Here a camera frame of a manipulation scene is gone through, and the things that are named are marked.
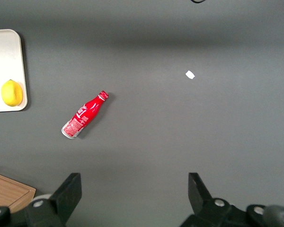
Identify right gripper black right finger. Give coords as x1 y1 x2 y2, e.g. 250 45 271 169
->
179 172 232 227

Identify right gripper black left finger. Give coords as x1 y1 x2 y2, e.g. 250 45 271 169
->
26 172 82 227

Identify cream plastic tray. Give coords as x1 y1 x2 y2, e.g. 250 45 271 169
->
0 28 28 113

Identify wooden drawer cabinet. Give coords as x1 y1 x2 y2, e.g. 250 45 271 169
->
0 170 36 213

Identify red cola bottle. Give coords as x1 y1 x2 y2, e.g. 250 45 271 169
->
61 90 109 140

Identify grey table mat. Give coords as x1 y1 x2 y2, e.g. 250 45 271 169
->
0 0 284 227

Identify yellow lemon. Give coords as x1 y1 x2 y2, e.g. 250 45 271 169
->
0 79 24 107

